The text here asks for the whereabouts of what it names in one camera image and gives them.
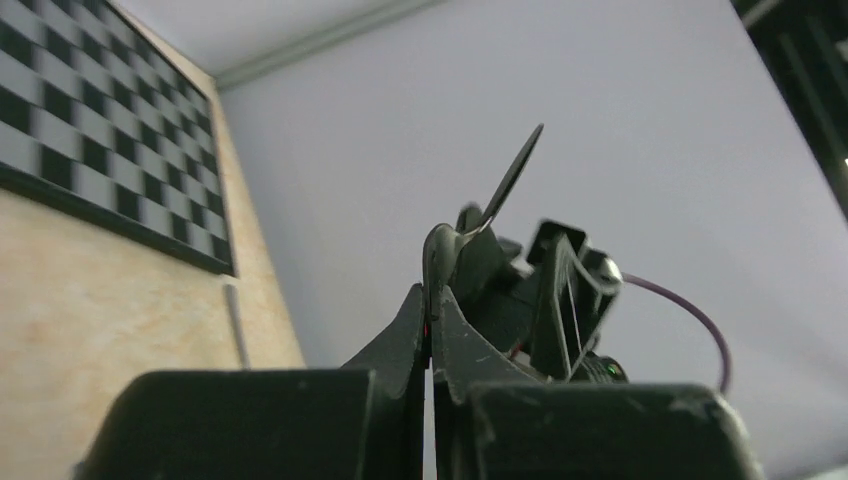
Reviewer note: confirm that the silver metal knife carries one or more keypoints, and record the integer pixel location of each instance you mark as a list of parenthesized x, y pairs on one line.
[(231, 297)]

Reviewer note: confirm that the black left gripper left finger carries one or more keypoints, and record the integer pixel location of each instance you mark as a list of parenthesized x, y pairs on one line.
[(363, 420)]

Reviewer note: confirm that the black white checkerboard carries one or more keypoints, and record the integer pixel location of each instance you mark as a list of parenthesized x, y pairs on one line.
[(98, 123)]

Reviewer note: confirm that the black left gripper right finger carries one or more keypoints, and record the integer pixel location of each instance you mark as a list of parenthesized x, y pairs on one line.
[(495, 422)]

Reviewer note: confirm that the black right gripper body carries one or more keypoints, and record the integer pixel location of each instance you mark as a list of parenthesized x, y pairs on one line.
[(542, 309)]

